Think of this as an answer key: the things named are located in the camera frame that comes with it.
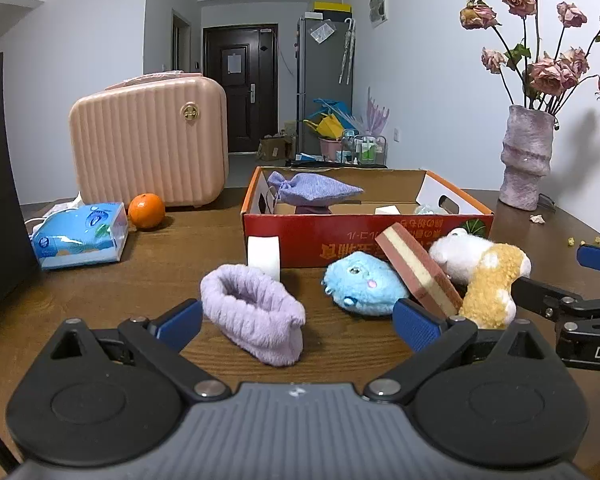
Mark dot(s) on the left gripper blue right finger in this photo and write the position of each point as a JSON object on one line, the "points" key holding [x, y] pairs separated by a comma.
{"points": [[437, 344]]}

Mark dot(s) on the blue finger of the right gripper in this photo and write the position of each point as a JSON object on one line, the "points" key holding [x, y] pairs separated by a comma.
{"points": [[553, 303], [589, 256]]}

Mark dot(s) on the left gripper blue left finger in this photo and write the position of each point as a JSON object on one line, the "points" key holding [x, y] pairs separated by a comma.
{"points": [[156, 345]]}

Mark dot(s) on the white yellow plush dog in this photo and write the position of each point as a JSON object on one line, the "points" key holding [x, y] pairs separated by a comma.
{"points": [[488, 270]]}

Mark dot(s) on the blue plush toy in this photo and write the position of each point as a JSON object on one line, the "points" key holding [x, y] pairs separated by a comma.
{"points": [[363, 284]]}

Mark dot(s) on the white plastic bundle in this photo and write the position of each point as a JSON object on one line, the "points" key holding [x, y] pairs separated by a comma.
{"points": [[430, 210]]}

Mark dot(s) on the purple drawstring pouch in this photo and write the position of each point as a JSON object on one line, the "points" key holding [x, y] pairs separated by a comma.
{"points": [[311, 190]]}

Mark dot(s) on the pink satin scrunchie bonnet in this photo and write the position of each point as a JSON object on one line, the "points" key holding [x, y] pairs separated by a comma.
{"points": [[312, 210]]}

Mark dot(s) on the yellow popcorn crumbs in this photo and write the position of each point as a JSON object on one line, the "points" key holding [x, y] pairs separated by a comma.
{"points": [[571, 242]]}

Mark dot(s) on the fallen rose petal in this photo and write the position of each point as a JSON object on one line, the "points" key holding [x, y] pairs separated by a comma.
{"points": [[537, 218]]}

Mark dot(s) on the blue tissue pack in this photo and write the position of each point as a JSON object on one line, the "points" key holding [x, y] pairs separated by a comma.
{"points": [[81, 236]]}

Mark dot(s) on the orange fruit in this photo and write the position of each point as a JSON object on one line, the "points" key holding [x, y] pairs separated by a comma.
{"points": [[146, 211]]}

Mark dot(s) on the red cardboard box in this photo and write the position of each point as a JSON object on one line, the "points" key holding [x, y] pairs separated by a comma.
{"points": [[315, 240]]}

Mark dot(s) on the pink textured vase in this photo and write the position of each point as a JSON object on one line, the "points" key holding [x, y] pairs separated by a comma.
{"points": [[526, 153]]}

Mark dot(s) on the pink ribbed suitcase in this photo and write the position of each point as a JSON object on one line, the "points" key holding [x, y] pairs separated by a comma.
{"points": [[162, 133]]}

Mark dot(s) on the cardboard box on floor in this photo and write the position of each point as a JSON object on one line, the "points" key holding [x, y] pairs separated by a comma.
{"points": [[272, 148]]}

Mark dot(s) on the blue yellow bags pile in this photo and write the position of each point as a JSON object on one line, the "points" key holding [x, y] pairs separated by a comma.
{"points": [[331, 120]]}

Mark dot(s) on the hanging umbrella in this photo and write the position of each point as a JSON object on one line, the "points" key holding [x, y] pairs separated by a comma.
{"points": [[348, 52]]}

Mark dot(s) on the grey refrigerator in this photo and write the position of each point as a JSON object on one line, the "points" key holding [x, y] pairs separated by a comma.
{"points": [[320, 48]]}

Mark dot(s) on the dark entrance door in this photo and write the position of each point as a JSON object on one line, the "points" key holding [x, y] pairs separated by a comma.
{"points": [[243, 60]]}

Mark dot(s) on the yellow box on refrigerator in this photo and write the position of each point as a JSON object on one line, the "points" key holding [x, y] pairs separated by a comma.
{"points": [[321, 6]]}

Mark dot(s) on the wire cart with bottles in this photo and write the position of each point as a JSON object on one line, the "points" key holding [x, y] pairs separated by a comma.
{"points": [[357, 149]]}

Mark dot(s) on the wall electrical panel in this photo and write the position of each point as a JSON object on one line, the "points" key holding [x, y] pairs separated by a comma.
{"points": [[378, 12]]}

